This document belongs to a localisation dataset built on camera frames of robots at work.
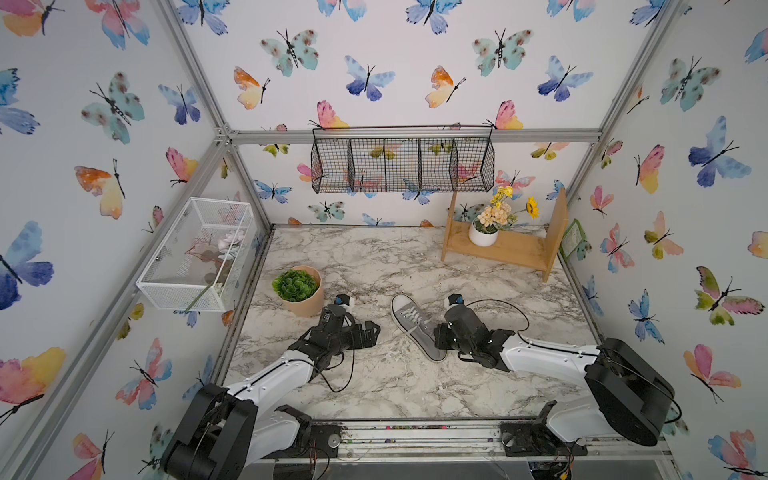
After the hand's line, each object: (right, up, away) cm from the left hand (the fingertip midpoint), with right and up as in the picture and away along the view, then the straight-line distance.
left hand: (371, 327), depth 88 cm
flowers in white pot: (+37, +29, +13) cm, 49 cm away
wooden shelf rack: (+48, +24, +18) cm, 57 cm away
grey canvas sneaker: (+14, 0, +1) cm, 14 cm away
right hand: (+18, 0, -1) cm, 18 cm away
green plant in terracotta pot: (-20, +10, +1) cm, 23 cm away
